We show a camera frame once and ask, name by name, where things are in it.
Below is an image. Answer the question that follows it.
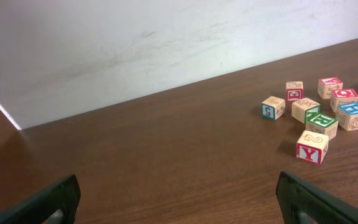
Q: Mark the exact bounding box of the wooden block red Y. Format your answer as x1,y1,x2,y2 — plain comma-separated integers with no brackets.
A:
296,130,329,164

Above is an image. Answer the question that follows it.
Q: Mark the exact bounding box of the wooden block red A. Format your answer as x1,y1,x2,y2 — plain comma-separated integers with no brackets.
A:
318,77,343,100

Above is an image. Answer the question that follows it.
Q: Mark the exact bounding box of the wooden block red Q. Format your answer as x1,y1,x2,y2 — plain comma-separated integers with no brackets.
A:
330,88,358,113

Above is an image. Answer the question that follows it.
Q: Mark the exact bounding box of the wooden block red C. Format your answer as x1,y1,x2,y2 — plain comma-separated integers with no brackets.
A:
285,81,303,101

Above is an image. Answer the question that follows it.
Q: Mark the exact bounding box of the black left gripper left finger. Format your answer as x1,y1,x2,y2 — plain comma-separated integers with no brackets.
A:
0,174,81,224

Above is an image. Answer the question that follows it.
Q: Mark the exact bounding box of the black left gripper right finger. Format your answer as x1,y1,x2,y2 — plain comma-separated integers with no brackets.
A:
276,171,358,224

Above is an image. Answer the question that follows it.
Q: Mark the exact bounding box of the wooden block blue 5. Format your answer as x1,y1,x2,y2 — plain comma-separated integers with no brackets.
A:
261,96,286,120

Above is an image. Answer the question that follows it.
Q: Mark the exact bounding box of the wooden block blue H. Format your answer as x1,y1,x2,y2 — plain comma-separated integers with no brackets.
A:
336,102,358,131

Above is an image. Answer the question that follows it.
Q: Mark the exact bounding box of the wooden block green R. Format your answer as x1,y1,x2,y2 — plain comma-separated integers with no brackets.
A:
305,113,338,140

